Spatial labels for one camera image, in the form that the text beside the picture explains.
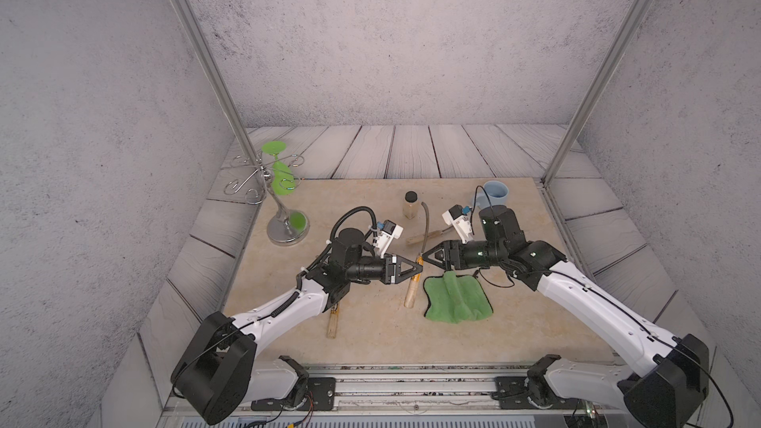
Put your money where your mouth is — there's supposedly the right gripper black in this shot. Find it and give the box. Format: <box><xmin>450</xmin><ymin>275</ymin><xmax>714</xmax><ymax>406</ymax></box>
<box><xmin>421</xmin><ymin>240</ymin><xmax>507</xmax><ymax>271</ymax></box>

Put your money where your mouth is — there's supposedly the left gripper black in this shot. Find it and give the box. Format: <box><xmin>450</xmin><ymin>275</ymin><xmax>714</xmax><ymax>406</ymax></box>
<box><xmin>343</xmin><ymin>254</ymin><xmax>421</xmax><ymax>287</ymax></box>

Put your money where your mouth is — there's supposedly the sickle wooden handle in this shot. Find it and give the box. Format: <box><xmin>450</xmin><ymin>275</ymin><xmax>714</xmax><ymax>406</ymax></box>
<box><xmin>405</xmin><ymin>226</ymin><xmax>453</xmax><ymax>246</ymax></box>
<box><xmin>326</xmin><ymin>303</ymin><xmax>340</xmax><ymax>339</ymax></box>
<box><xmin>403</xmin><ymin>201</ymin><xmax>432</xmax><ymax>310</ymax></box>

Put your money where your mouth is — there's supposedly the green microfiber rag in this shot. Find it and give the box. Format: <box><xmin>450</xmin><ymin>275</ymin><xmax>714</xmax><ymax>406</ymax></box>
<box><xmin>423</xmin><ymin>271</ymin><xmax>493</xmax><ymax>324</ymax></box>

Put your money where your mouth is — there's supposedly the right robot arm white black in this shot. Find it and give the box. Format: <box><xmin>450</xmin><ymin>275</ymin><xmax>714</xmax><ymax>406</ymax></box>
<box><xmin>422</xmin><ymin>205</ymin><xmax>711</xmax><ymax>427</ymax></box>

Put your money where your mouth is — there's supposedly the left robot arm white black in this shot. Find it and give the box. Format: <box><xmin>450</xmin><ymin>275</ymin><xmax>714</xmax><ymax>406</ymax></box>
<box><xmin>170</xmin><ymin>228</ymin><xmax>423</xmax><ymax>425</ymax></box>

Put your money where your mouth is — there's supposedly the small jar black lid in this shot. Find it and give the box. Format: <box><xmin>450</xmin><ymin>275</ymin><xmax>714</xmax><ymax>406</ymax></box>
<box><xmin>402</xmin><ymin>190</ymin><xmax>419</xmax><ymax>219</ymax></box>

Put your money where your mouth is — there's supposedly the light blue ceramic mug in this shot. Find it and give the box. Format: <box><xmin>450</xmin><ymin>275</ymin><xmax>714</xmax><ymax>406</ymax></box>
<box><xmin>474</xmin><ymin>180</ymin><xmax>509</xmax><ymax>209</ymax></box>

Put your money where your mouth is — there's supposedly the silver metal glass rack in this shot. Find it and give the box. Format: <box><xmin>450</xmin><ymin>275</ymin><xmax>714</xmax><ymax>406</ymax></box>
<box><xmin>223</xmin><ymin>154</ymin><xmax>309</xmax><ymax>247</ymax></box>

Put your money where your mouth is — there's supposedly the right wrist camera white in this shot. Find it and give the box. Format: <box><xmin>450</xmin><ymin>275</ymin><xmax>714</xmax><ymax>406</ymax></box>
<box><xmin>442</xmin><ymin>204</ymin><xmax>475</xmax><ymax>244</ymax></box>

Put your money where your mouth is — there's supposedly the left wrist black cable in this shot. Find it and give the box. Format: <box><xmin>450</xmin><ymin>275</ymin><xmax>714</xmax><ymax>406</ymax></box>
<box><xmin>328</xmin><ymin>206</ymin><xmax>380</xmax><ymax>251</ymax></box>

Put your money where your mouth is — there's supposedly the aluminium rail frame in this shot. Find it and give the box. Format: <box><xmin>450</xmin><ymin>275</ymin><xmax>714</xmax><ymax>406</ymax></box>
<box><xmin>155</xmin><ymin>363</ymin><xmax>685</xmax><ymax>428</ymax></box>

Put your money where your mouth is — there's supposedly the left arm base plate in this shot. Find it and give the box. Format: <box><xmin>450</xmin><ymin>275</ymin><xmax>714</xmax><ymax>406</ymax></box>
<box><xmin>251</xmin><ymin>378</ymin><xmax>337</xmax><ymax>412</ymax></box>

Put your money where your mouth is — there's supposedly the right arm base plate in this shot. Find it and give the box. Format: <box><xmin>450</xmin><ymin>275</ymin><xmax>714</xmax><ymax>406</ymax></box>
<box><xmin>489</xmin><ymin>376</ymin><xmax>581</xmax><ymax>410</ymax></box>

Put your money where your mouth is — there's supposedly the right aluminium corner post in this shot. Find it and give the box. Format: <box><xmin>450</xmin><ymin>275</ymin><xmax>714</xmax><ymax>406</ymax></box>
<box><xmin>540</xmin><ymin>0</ymin><xmax>654</xmax><ymax>188</ymax></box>

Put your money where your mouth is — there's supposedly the aluminium corner post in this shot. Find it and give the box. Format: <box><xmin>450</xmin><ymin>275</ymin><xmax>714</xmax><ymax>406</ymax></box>
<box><xmin>170</xmin><ymin>0</ymin><xmax>261</xmax><ymax>166</ymax></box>
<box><xmin>540</xmin><ymin>0</ymin><xmax>654</xmax><ymax>188</ymax></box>

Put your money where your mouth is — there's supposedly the left aluminium corner post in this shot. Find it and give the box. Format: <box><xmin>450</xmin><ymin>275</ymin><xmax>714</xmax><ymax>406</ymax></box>
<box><xmin>170</xmin><ymin>0</ymin><xmax>261</xmax><ymax>166</ymax></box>

